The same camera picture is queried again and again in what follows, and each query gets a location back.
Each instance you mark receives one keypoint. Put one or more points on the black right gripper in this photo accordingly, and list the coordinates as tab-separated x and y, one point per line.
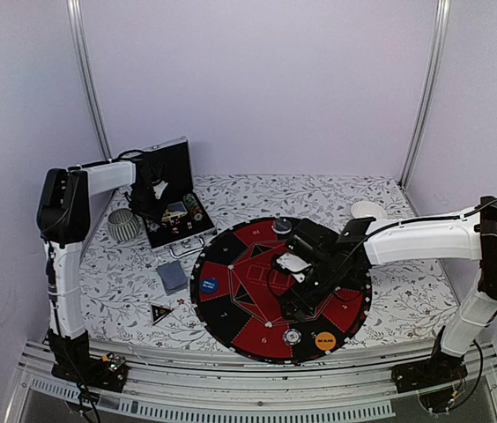
309	300

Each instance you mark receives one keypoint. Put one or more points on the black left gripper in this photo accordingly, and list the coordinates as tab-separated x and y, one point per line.
155	214

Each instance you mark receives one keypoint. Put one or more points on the clear dealer button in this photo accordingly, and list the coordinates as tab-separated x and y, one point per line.
282	226

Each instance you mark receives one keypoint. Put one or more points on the orange big blind button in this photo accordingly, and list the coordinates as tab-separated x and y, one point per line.
325	341

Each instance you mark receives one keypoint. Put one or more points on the poker chip stack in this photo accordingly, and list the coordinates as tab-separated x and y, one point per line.
291	337

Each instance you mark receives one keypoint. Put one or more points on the blue small blind button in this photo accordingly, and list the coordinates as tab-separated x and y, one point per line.
209	286

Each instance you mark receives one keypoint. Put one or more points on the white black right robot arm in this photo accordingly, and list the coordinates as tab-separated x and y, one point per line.
467	238

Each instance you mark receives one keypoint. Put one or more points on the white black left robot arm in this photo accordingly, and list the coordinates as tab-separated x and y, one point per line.
64	221

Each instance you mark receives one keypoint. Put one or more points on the boxed playing card deck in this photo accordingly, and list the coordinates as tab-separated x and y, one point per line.
174	211

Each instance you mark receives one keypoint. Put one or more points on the red dice set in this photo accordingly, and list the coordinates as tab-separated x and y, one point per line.
179	227

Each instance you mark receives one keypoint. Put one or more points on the striped grey cup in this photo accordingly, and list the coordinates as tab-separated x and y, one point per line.
123	225

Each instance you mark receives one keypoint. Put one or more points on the aluminium poker chip case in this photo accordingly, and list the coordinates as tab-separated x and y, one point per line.
179	178

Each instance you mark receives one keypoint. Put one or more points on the right poker chip row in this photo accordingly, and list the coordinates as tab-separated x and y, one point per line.
193	207

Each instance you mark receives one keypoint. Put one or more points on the white ceramic bowl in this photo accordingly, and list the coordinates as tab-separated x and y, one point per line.
366	209

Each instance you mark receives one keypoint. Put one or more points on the round red black poker mat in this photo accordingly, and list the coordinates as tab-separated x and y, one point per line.
244	315

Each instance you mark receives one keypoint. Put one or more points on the black triangular card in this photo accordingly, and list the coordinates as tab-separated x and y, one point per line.
158	313

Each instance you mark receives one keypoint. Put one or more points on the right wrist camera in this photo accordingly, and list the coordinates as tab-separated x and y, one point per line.
293	265

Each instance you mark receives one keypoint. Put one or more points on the aluminium front rail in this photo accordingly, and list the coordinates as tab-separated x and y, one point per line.
174	385

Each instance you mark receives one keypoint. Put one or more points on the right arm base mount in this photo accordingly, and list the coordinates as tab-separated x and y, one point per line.
436	370

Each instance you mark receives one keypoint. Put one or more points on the left aluminium frame post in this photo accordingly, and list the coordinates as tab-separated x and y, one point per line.
77	30

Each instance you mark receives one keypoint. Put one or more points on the aluminium frame post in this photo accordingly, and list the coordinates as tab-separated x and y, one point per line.
434	63
77	30

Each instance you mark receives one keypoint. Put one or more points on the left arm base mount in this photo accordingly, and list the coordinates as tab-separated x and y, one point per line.
74	363

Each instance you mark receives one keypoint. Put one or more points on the right aluminium frame post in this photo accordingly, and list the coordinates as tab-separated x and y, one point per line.
434	63

